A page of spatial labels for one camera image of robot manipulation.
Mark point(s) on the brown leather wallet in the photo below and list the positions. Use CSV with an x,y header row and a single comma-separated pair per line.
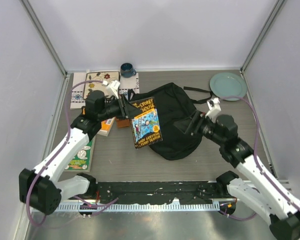
x,y
122,123

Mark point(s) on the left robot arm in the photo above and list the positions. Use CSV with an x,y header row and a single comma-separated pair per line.
x,y
40,188

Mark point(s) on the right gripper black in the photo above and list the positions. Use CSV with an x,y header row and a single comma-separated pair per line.
x,y
197,122

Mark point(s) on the black student backpack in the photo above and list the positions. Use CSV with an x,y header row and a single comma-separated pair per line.
x,y
168,105

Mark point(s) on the light teal plate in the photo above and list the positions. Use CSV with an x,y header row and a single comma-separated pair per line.
x,y
228,86

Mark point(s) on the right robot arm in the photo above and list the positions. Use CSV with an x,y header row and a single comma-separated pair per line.
x,y
279,208

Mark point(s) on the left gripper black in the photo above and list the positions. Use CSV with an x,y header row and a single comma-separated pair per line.
x,y
125,112

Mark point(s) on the dark blue mug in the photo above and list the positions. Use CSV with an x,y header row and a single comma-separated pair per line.
x,y
127,70

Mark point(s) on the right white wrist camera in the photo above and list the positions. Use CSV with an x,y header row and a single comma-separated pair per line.
x,y
213,108

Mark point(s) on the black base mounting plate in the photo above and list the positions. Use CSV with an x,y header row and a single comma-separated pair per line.
x,y
156,192

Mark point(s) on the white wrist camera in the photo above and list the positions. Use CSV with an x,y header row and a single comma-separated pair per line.
x,y
213,108
112,88

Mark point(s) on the green white book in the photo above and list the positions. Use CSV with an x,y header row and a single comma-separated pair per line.
x,y
83,159

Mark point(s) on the floral square trivet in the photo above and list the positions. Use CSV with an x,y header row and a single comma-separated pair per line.
x,y
93,81

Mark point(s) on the treehouse paperback book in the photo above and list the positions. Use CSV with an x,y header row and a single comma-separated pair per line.
x,y
146,127

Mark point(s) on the orange paperback book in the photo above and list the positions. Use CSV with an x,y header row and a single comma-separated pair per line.
x,y
106,126

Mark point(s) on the white slotted cable duct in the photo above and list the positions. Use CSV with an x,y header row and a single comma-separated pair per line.
x,y
175,206

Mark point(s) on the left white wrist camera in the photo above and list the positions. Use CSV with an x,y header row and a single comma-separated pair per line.
x,y
112,88

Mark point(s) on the white embroidered cloth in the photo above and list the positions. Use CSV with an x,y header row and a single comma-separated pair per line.
x,y
77,99

